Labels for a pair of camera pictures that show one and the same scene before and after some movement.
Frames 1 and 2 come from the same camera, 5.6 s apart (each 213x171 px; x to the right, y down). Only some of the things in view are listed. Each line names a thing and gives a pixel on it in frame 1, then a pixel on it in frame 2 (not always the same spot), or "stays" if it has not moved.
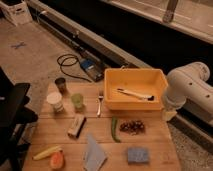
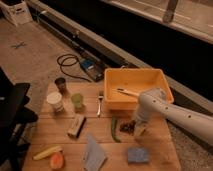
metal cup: (61, 84) stays
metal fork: (100, 97) stays
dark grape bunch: (135, 127) stays
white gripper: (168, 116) → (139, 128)
